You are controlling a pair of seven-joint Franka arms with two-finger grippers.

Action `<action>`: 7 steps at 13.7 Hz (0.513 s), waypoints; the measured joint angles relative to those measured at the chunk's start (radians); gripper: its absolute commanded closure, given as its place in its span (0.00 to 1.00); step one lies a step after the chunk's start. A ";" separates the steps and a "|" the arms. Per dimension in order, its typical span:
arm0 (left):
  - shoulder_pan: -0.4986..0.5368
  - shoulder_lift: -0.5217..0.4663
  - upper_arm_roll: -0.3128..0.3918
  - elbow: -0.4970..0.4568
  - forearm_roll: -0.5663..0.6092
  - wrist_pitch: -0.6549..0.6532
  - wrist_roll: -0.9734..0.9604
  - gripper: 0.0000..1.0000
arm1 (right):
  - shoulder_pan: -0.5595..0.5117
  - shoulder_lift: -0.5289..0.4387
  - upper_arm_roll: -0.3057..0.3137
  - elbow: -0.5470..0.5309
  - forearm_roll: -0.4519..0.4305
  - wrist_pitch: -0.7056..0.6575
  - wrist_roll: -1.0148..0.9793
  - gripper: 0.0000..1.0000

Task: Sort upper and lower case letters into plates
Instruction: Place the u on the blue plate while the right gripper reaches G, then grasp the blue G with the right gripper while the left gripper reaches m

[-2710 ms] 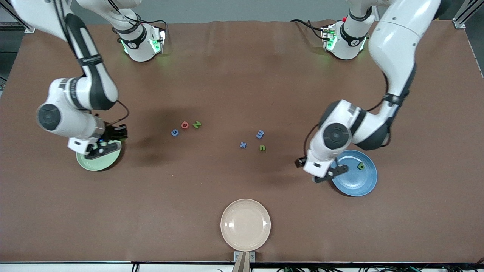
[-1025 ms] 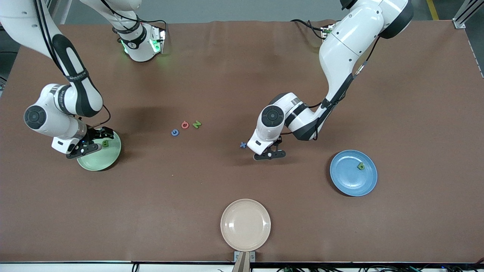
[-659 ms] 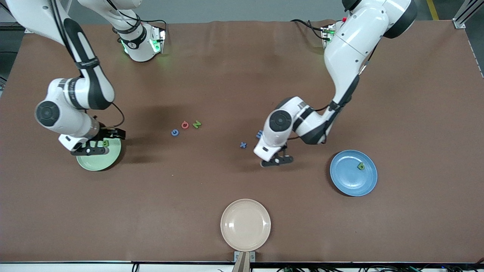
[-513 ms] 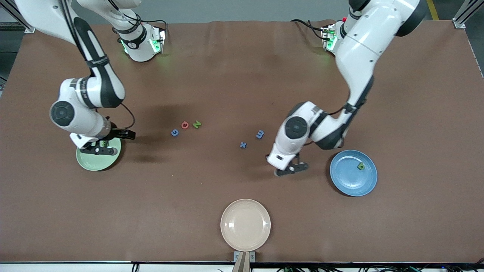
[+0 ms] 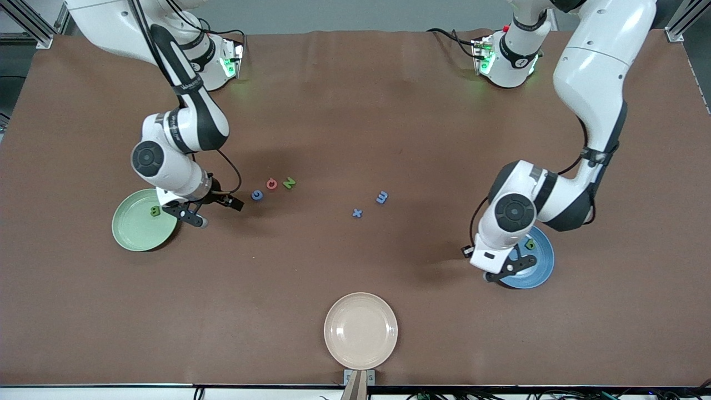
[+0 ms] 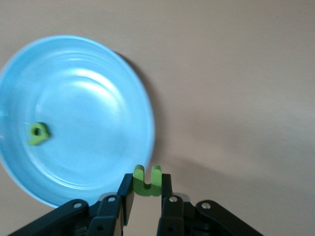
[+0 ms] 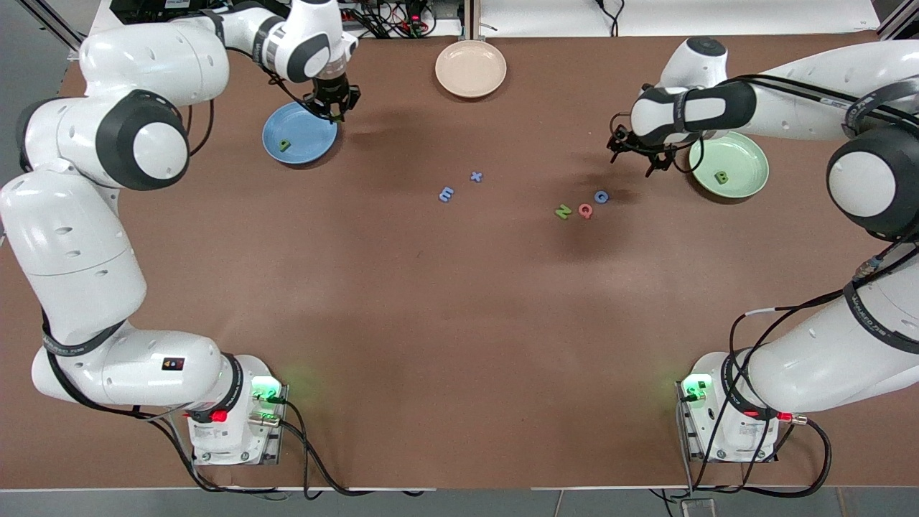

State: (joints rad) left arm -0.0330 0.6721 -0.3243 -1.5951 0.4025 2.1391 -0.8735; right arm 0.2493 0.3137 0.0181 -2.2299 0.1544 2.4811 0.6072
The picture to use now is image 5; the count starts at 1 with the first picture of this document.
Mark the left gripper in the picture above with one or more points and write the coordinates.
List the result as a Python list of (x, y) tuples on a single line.
[(465, 253)]

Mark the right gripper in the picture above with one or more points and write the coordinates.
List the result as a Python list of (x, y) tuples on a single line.
[(218, 195)]

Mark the blue letter G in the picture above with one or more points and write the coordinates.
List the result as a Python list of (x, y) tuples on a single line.
[(253, 195)]

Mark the green letter q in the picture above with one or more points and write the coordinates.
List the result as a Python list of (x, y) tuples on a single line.
[(529, 246)]

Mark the red letter Q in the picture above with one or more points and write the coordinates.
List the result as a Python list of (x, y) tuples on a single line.
[(267, 184)]

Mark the green letter N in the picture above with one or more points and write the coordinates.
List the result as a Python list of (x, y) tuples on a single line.
[(289, 183)]

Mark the green letter B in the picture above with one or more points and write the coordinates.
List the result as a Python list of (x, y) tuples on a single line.
[(155, 210)]

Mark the blue letter m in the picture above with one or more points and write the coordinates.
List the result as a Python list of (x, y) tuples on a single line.
[(382, 197)]

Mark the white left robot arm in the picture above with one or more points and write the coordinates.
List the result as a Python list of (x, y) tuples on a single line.
[(605, 55)]

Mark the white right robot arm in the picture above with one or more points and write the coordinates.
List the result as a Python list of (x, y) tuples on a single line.
[(111, 22)]

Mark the blue plate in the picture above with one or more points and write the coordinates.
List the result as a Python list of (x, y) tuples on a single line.
[(541, 266)]

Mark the green plate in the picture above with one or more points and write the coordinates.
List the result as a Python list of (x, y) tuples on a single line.
[(136, 233)]

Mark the grey base connector panel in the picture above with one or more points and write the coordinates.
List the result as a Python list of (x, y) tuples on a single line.
[(233, 58), (482, 55)]

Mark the beige plate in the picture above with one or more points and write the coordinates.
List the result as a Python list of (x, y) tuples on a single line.
[(361, 330)]

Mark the brown table mat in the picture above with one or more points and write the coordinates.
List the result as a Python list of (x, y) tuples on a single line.
[(355, 111)]

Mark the grey metal mount bracket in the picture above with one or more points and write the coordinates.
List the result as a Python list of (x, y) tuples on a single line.
[(371, 378)]

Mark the beige camera support pole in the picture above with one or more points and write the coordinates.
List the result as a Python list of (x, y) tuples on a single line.
[(355, 389)]

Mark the white table edge rail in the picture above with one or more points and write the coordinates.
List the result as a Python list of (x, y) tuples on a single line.
[(83, 393)]

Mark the aluminium frame post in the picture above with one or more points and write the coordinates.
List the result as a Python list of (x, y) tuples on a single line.
[(675, 34), (44, 40)]

